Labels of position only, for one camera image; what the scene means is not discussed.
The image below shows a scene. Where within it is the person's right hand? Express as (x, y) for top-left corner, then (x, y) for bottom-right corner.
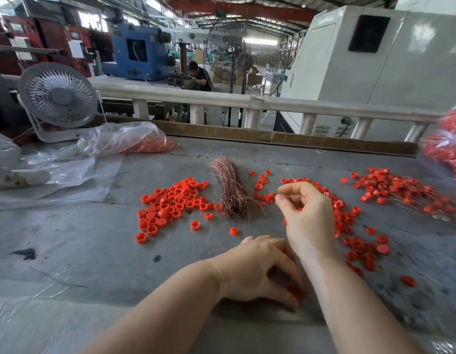
(275, 181), (339, 261)

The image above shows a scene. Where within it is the person's left hand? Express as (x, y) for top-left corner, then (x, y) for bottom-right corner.
(209, 235), (307, 311)

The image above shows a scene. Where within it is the person's right forearm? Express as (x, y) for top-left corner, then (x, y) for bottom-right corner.
(298, 252), (426, 354)

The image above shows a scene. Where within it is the person's left forearm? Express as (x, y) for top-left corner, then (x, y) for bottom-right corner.
(82, 260), (223, 354)

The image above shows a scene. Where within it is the white railing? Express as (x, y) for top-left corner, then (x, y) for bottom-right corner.
(1, 74), (444, 143)

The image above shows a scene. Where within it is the stack of cardboard boxes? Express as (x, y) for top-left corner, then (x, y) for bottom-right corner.
(211, 65), (264, 87)

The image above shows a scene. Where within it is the small black standing fan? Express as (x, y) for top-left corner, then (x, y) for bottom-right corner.
(235, 51), (256, 96)

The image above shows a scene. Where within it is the clear bag of red caps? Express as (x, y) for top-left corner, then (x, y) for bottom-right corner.
(77, 121), (179, 156)

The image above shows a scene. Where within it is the large white machine cabinet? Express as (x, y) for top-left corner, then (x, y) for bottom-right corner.
(274, 0), (456, 141)

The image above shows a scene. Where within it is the large bag of red caps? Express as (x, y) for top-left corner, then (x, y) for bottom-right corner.
(419, 101), (456, 183)

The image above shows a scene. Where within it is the large black standing fan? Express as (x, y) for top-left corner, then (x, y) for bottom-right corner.
(206, 19), (251, 128)

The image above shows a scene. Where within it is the blue industrial machine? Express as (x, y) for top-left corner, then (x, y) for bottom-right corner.
(102, 21), (175, 82)

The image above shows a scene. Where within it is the clear plastic sheet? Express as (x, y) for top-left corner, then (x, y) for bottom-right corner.
(0, 280), (147, 354)

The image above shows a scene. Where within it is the crumpled clear plastic bag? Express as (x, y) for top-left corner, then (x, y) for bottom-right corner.
(0, 129), (126, 211)

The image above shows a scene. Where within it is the white desk fan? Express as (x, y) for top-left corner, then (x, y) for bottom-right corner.
(17, 62), (103, 143)

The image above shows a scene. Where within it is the white plastic tube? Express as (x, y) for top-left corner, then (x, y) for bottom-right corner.
(2, 169), (52, 189)

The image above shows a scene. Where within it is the red industrial machine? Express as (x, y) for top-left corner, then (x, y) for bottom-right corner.
(0, 10), (115, 78)

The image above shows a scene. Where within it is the bundle of copper wires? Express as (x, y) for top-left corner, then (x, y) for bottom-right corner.
(208, 155), (259, 220)

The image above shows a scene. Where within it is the pile of wired red caps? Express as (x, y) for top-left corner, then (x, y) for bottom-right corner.
(340, 167), (456, 221)

